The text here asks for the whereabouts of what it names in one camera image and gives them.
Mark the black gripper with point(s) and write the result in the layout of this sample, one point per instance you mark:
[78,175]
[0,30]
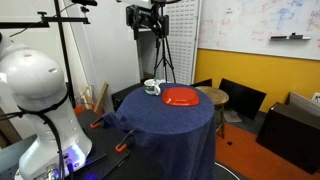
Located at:
[138,18]

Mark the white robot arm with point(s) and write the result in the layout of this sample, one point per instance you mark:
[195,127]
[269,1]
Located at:
[63,149]

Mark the white pegboard panel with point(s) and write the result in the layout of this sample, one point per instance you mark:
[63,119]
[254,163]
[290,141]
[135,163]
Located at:
[182,38]

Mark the white green mug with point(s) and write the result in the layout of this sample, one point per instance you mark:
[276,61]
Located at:
[151,88]

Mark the black computer tower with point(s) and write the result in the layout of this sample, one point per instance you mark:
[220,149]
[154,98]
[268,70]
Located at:
[118,97]

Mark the red square plate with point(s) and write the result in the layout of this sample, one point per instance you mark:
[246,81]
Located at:
[180,96]

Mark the whiteboard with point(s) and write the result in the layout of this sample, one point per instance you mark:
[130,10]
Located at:
[246,26]

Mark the round wooden stool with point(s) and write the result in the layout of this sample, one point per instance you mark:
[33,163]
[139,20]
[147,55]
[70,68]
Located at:
[219,99]

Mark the orange black clamp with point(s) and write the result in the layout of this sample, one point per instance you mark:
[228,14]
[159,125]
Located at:
[99,122]
[123,143]

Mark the blue tablecloth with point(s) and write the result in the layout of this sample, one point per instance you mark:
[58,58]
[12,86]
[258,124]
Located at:
[180,138]

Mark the whiteboard eraser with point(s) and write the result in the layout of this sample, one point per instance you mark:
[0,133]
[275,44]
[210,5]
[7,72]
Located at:
[293,36]

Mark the black cabinet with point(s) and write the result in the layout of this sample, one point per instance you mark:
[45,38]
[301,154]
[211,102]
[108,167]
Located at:
[293,134]

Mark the black camera tripod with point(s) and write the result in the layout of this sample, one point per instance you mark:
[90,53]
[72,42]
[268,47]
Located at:
[163,56]

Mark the black camera stand pole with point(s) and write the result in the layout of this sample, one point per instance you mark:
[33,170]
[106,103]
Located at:
[44,23]

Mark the black monitor leaning on wall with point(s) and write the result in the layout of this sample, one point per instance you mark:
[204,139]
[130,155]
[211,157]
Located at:
[242,99]

